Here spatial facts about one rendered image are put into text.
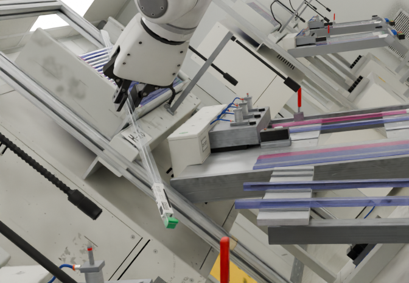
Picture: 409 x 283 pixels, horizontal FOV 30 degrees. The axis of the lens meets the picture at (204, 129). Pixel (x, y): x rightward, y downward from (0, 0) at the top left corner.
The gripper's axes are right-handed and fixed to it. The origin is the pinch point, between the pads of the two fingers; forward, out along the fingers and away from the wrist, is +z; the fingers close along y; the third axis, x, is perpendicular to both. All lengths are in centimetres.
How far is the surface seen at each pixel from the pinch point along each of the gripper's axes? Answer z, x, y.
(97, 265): -4.5, 35.8, 11.0
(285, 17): 235, -410, -306
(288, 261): 348, -231, -316
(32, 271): 6.4, 29.8, 15.4
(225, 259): -9.4, 36.9, -3.8
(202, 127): 47, -47, -48
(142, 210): 60, -27, -32
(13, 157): 60, -39, 0
